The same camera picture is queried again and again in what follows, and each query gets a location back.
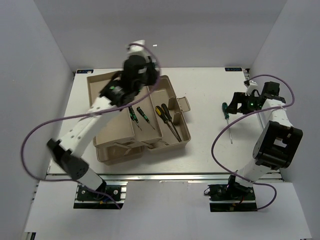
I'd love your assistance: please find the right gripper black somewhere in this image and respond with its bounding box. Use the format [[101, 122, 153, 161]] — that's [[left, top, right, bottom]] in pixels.
[[224, 92, 260, 115]]

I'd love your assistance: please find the green handle long screwdriver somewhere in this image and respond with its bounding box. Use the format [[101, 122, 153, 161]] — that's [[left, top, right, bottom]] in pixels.
[[221, 102, 233, 144]]

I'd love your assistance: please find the small black green precision screwdriver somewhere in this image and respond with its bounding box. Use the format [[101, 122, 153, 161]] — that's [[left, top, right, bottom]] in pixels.
[[128, 106, 142, 130]]

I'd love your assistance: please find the yellow black long screwdriver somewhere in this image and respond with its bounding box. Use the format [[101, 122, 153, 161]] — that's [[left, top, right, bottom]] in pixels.
[[161, 103, 182, 142]]

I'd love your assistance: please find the yellow black handle file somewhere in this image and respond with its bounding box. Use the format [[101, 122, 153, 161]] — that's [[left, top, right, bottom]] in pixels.
[[155, 105, 180, 142]]

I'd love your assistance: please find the short black green precision screwdriver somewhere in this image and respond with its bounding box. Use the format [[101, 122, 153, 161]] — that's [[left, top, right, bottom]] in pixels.
[[136, 106, 155, 130]]

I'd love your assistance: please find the beige cantilever toolbox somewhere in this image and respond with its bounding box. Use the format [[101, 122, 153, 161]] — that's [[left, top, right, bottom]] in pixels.
[[93, 75, 191, 165]]

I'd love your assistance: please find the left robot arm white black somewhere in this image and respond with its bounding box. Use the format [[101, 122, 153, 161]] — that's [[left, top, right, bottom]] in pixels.
[[47, 55, 159, 200]]

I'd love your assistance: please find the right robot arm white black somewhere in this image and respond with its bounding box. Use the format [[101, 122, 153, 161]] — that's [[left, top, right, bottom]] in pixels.
[[223, 80, 303, 200]]

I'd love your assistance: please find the blue label sticker right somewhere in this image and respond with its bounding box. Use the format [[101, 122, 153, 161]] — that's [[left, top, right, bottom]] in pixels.
[[224, 67, 243, 72]]

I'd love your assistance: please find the blue label sticker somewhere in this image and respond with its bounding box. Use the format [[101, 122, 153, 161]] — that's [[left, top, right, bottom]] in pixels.
[[76, 69, 94, 74], [224, 67, 243, 72]]

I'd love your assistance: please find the blue label sticker left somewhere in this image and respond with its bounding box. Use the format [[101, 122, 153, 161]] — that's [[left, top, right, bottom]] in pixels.
[[76, 69, 94, 74]]

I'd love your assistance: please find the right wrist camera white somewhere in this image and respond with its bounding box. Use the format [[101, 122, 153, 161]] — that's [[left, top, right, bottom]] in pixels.
[[243, 80, 258, 96]]

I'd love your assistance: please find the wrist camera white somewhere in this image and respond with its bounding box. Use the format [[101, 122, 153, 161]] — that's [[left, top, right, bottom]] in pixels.
[[243, 80, 258, 96], [127, 40, 146, 57]]

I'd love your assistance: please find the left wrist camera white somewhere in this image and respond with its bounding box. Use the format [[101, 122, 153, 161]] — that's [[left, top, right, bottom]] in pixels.
[[127, 40, 146, 57]]

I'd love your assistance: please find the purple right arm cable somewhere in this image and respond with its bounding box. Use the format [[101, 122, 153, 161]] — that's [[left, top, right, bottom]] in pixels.
[[211, 74, 297, 211]]

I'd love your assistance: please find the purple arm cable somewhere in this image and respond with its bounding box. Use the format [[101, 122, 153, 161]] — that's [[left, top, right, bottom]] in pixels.
[[211, 74, 297, 211], [20, 42, 162, 210]]

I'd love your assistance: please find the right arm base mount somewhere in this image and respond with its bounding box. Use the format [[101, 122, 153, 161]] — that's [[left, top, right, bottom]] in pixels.
[[203, 184, 258, 213]]

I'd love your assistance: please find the aluminium front rail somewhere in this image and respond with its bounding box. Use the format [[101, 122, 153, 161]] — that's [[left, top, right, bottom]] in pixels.
[[47, 172, 285, 183]]

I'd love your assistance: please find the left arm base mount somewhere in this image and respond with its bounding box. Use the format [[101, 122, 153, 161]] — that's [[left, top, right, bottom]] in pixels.
[[73, 181, 127, 210]]

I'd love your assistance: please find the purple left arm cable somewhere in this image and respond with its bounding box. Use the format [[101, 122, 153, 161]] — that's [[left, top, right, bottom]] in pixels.
[[20, 42, 162, 210]]

